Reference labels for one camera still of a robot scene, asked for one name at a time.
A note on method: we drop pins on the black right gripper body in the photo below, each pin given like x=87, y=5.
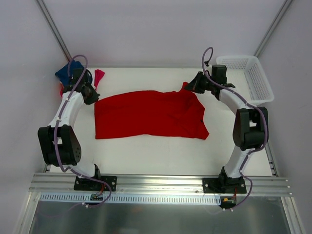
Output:
x=197, y=83

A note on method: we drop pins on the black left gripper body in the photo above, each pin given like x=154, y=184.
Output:
x=91, y=95

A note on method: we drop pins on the red t shirt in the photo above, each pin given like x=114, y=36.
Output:
x=150, y=112

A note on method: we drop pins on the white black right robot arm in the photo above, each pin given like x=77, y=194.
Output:
x=250, y=132

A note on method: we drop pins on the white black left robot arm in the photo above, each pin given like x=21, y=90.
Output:
x=59, y=144

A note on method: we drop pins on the white perforated plastic basket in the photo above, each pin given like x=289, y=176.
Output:
x=247, y=75

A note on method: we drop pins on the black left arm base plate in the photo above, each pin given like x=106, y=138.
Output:
x=82, y=184

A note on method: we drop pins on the right aluminium corner post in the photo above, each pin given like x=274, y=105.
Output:
x=283, y=10

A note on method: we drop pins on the aluminium corner post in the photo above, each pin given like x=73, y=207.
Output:
x=53, y=27
x=283, y=10

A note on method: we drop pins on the aluminium extrusion mounting rail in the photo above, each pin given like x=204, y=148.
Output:
x=161, y=184

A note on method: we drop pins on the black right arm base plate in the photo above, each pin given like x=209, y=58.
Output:
x=224, y=186

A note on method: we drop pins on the left aluminium corner post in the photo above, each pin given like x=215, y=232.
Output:
x=53, y=27

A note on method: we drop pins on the white slotted cable duct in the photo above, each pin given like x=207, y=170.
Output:
x=132, y=199

